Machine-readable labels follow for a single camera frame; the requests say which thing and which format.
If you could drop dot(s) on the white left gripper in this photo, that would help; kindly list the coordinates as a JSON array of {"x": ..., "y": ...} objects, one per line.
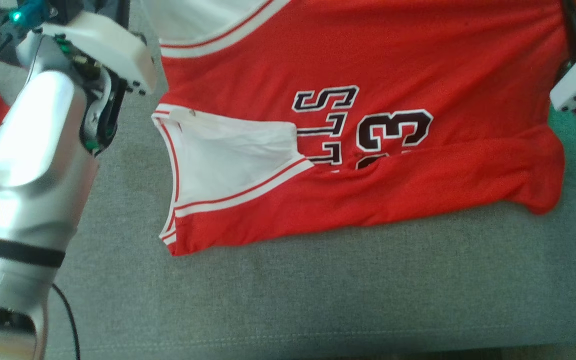
[{"x": 113, "y": 55}]

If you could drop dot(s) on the red basketball jersey striped trim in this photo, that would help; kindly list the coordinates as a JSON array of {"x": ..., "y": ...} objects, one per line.
[{"x": 418, "y": 60}]

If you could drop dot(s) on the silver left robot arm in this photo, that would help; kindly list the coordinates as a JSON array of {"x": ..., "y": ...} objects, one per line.
[{"x": 28, "y": 150}]

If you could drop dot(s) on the grey fabric sofa seat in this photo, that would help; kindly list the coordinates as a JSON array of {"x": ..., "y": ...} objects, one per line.
[{"x": 318, "y": 300}]

